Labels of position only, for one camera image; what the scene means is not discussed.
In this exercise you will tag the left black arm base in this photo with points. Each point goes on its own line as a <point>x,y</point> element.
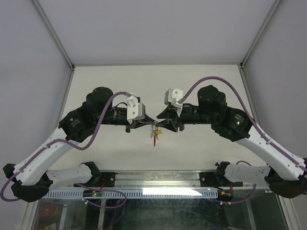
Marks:
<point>105,178</point>

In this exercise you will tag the white slotted cable duct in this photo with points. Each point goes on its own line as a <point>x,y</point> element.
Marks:
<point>146,193</point>

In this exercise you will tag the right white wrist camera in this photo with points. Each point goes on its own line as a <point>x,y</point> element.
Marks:
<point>175,98</point>

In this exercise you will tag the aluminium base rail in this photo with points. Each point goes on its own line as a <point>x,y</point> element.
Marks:
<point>134,179</point>

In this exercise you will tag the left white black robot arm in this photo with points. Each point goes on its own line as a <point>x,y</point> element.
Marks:
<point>33,178</point>

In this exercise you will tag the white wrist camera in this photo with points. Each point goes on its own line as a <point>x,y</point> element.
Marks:
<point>135,108</point>
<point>175,98</point>

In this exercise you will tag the red silver carabiner keyring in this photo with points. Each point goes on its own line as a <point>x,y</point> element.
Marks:
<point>153,135</point>

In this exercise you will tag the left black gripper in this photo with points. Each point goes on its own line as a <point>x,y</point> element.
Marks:
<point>136,124</point>

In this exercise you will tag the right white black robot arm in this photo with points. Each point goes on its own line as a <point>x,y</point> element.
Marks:
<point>284,173</point>

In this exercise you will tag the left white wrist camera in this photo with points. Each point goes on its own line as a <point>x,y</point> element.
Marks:
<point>135,108</point>

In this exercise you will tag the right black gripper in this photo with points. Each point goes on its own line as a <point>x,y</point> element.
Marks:
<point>169,112</point>

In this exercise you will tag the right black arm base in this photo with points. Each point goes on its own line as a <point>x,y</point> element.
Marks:
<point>217,178</point>

